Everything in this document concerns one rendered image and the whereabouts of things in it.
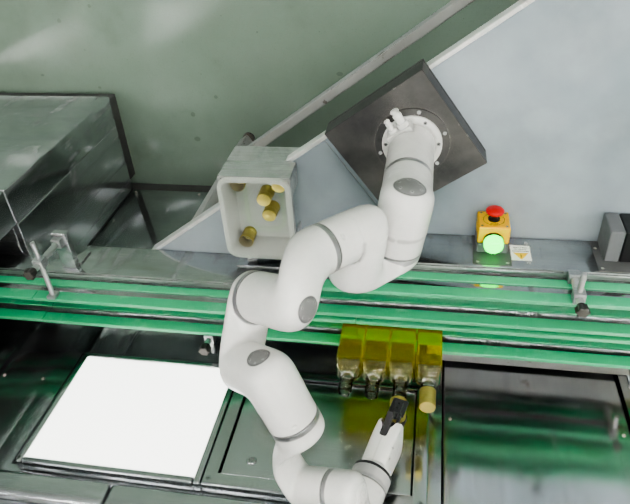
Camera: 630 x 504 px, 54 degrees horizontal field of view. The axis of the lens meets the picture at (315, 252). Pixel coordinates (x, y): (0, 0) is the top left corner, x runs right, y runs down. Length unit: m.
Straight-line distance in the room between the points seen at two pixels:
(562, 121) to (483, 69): 0.20
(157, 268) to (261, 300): 0.77
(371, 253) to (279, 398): 0.28
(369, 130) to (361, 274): 0.40
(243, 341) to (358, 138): 0.55
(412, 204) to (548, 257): 0.52
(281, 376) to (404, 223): 0.34
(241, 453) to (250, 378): 0.52
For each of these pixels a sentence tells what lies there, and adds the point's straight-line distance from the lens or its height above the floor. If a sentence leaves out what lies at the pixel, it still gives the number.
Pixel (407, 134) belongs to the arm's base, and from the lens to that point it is 1.27.
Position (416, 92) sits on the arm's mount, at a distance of 1.30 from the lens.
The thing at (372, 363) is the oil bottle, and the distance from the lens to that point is 1.37.
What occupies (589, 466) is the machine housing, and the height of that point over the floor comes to 1.14.
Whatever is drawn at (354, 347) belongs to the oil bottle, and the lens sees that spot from 1.40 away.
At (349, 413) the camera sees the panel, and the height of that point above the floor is 1.09.
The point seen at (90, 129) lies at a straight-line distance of 2.24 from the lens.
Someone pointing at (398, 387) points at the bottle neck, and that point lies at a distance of 1.34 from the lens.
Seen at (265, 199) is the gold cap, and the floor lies 0.81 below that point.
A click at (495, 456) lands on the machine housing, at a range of 1.48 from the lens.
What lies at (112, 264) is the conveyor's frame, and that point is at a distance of 1.72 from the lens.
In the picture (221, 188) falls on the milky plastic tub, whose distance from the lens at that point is 1.45.
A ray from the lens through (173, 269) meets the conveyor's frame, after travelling 1.64.
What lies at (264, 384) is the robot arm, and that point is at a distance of 0.92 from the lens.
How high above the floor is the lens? 2.02
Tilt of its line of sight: 52 degrees down
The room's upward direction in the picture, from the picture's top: 164 degrees counter-clockwise
